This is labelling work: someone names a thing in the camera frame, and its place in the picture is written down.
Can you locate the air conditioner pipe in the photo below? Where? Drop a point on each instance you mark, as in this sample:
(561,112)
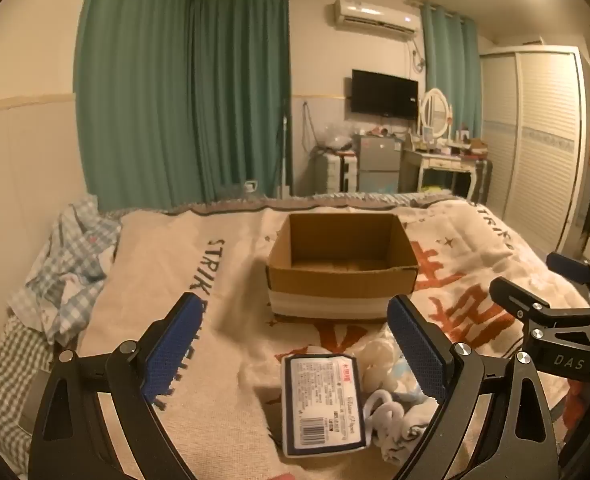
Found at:
(419,57)

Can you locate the narrow green curtain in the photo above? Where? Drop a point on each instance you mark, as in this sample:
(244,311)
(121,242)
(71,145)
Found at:
(450,80)

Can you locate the clear plastic bag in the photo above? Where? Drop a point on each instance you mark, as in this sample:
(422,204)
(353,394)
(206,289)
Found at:
(337,135)

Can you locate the blue plaid quilt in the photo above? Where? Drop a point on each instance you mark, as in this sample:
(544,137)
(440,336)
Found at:
(70,265)

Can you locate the cardboard box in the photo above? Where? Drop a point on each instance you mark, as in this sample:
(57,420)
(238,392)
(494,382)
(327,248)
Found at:
(340,285)

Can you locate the white air conditioner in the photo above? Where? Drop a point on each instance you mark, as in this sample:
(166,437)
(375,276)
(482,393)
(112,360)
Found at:
(377,16)

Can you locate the white dressing table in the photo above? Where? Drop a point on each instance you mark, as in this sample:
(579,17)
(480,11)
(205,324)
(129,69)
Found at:
(445,162)

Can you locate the white drawer unit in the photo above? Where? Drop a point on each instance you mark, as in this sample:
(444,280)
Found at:
(336,172)

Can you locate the grey mini fridge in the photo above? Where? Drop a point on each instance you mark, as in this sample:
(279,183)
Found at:
(377,162)

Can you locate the oval white vanity mirror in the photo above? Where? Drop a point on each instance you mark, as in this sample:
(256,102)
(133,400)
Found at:
(435,112)

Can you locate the beige printed blanket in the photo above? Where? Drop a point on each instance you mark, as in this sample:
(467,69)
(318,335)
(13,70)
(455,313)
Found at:
(235,285)

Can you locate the yellow green bag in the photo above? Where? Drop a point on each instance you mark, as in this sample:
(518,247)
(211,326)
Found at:
(435,188)

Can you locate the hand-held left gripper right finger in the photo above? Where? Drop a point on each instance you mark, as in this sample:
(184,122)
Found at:
(417,350)

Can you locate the white labelled soft packet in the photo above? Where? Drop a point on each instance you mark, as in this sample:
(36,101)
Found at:
(320,400)

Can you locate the black wall television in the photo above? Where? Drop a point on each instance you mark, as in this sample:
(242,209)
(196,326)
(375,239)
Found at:
(385,92)

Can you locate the white louvred wardrobe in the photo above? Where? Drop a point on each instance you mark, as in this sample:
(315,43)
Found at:
(540,145)

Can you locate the red brown box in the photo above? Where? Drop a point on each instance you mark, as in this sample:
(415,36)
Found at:
(477,147)

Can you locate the dark flat object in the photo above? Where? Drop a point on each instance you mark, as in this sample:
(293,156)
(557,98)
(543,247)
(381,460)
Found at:
(29,407)

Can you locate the grey patterned bedsheet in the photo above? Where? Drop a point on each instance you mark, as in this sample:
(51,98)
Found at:
(325,199)

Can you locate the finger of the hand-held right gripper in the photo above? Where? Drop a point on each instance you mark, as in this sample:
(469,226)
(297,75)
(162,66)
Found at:
(567,266)
(520,300)

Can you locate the green checked pillow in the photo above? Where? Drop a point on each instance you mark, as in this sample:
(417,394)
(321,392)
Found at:
(10,360)

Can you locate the grey striped cloth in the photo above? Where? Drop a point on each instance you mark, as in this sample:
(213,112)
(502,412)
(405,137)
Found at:
(482,180)

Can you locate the wide green curtain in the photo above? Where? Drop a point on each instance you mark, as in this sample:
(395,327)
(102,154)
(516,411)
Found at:
(135,85)

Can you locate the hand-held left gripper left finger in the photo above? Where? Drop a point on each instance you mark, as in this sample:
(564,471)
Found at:
(167,355)

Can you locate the white patterned socks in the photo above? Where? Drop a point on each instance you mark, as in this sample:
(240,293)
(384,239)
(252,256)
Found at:
(390,422)

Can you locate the clear water jug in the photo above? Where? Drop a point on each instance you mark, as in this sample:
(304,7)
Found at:
(240,189)

